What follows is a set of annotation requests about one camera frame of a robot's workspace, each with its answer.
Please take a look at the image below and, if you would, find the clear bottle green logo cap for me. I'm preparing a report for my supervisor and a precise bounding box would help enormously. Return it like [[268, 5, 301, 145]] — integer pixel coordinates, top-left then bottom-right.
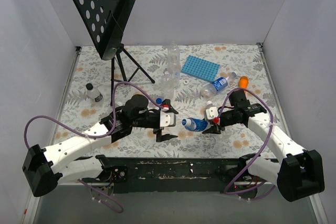
[[167, 55, 181, 88]]

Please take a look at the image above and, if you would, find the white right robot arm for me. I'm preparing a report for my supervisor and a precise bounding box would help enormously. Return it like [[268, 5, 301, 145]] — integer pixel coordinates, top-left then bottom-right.
[[204, 88, 325, 202]]

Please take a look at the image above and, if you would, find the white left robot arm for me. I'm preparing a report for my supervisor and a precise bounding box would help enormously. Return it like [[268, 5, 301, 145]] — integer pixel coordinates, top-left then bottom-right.
[[22, 94, 178, 197]]

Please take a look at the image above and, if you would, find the large crumpled clear bottle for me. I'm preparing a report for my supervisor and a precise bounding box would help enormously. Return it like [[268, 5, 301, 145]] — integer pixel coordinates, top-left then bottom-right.
[[219, 127, 244, 141]]

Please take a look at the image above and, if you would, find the blue label pepsi bottle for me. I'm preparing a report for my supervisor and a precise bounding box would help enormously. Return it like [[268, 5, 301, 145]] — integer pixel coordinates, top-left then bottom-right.
[[200, 72, 237, 98]]

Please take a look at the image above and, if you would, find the small black cap bottle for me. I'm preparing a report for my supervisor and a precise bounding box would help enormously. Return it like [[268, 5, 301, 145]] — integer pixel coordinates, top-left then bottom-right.
[[86, 83, 103, 103]]

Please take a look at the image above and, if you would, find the blue studded building plate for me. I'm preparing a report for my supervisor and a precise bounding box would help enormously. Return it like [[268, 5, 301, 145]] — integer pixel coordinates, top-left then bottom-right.
[[181, 55, 220, 82]]

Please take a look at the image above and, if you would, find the black music stand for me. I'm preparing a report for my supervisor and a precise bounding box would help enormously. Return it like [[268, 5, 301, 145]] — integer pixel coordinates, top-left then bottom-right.
[[64, 0, 155, 104]]

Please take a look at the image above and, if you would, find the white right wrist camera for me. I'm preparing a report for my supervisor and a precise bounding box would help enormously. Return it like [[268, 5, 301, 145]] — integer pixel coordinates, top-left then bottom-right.
[[204, 103, 218, 122]]

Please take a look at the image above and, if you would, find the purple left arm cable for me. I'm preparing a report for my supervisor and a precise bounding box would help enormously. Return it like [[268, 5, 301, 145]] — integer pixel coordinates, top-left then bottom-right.
[[24, 81, 166, 214]]

